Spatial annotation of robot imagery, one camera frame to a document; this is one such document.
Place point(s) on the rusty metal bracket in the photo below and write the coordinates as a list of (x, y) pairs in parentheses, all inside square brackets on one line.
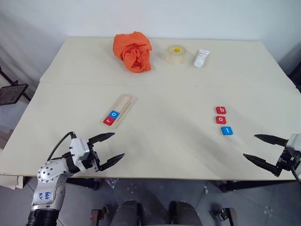
[(98, 216), (225, 216)]

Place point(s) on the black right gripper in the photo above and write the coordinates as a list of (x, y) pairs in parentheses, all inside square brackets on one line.
[(286, 161)]

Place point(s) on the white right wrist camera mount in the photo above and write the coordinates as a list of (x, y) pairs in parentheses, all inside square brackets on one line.
[(295, 141)]

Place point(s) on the wooden letter tray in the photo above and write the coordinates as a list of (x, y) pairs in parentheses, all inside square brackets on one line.
[(124, 101)]

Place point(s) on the dark rounded shape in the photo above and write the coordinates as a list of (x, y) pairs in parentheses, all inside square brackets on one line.
[(129, 214), (184, 214)]

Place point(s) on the blue letter tile t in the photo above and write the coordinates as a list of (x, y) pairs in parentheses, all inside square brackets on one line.
[(227, 131)]

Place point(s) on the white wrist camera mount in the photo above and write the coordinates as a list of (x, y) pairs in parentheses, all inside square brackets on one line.
[(295, 141), (78, 147)]

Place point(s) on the red letter tile o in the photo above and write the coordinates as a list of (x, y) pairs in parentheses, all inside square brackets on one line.
[(221, 120)]

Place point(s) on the black metal stand frame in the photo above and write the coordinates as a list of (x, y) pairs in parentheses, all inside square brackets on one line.
[(9, 78)]

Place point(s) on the black table leg base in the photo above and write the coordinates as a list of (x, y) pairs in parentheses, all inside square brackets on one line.
[(254, 185), (82, 183)]

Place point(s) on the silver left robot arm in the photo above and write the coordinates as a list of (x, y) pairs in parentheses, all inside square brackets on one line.
[(47, 174)]

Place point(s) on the crumpled clear plastic wrap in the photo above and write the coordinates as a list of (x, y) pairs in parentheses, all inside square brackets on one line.
[(111, 183)]

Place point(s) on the clear tape roll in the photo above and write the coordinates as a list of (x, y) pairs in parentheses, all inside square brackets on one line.
[(176, 55)]

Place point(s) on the red letter tile b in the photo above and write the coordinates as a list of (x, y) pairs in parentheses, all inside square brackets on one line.
[(221, 110)]

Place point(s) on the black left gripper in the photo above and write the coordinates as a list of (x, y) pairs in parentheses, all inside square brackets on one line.
[(92, 159)]

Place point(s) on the black mesh tray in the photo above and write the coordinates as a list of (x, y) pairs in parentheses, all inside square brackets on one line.
[(11, 94)]

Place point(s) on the beige stacked boards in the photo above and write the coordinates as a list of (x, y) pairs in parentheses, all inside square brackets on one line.
[(11, 182)]

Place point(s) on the crumpled orange cloth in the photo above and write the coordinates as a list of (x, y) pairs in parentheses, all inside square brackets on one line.
[(131, 51)]

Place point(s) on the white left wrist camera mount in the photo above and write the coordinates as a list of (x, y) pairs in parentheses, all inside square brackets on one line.
[(78, 147)]

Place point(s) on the white squeeze tube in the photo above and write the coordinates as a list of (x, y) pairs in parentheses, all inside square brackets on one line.
[(201, 57)]

